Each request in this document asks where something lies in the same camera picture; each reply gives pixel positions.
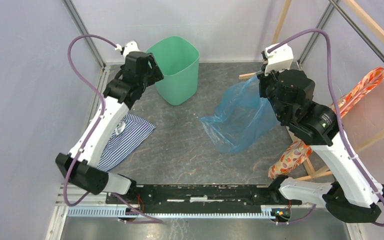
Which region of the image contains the blue plastic trash bag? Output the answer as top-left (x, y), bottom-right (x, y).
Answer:
top-left (200, 75), bottom-right (279, 154)

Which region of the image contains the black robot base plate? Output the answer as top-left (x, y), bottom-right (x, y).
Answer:
top-left (122, 184), bottom-right (302, 214)

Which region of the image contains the metal slotted rail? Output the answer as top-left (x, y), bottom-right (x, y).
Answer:
top-left (67, 206), bottom-right (288, 220)

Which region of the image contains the blue white striped cloth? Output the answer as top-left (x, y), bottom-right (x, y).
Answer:
top-left (97, 113), bottom-right (156, 172)

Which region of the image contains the wooden drying rack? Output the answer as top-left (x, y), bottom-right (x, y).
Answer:
top-left (238, 0), bottom-right (384, 183)

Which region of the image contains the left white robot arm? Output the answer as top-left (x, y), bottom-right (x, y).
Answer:
top-left (55, 51), bottom-right (164, 204)

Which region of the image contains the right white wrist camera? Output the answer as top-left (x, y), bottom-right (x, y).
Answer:
top-left (263, 43), bottom-right (294, 76)

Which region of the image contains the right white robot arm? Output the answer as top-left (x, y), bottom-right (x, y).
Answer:
top-left (256, 69), bottom-right (384, 224)

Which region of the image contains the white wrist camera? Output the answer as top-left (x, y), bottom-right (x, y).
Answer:
top-left (263, 43), bottom-right (294, 76)
top-left (114, 40), bottom-right (141, 58)

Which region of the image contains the orange floral patterned cloth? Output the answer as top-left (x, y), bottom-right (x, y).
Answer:
top-left (268, 66), bottom-right (384, 180)

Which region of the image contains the green plastic trash bin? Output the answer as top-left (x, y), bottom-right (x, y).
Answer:
top-left (147, 36), bottom-right (200, 106)

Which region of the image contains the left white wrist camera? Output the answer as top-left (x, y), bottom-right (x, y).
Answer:
top-left (114, 40), bottom-right (141, 58)

